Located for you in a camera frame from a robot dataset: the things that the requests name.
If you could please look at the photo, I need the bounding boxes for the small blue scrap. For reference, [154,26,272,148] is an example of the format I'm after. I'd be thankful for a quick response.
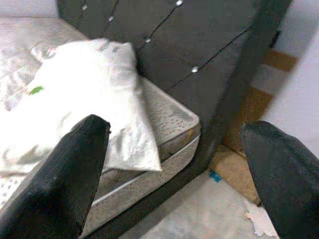
[209,170,222,184]

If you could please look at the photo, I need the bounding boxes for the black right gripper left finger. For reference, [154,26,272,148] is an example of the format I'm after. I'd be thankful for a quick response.
[0,114,112,239]

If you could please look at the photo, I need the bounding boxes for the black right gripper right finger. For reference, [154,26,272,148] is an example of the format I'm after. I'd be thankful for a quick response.
[239,120,319,239]

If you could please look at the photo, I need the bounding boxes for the white paper scrap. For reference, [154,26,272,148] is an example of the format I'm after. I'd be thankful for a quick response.
[245,199,280,237]

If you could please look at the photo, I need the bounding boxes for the white pillow with green print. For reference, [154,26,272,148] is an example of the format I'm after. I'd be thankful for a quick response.
[0,37,162,179]

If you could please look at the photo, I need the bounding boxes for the brown cardboard box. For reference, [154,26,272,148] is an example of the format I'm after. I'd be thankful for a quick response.
[211,48,300,205]

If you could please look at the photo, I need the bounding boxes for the grey quilted mattress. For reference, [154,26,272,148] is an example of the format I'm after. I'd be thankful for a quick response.
[0,17,201,237]

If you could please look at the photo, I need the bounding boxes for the dark tufted studded headboard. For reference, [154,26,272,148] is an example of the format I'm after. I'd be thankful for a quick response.
[57,0,292,175]

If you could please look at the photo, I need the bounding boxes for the black bed frame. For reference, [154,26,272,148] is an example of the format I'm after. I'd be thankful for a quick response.
[79,139,212,239]

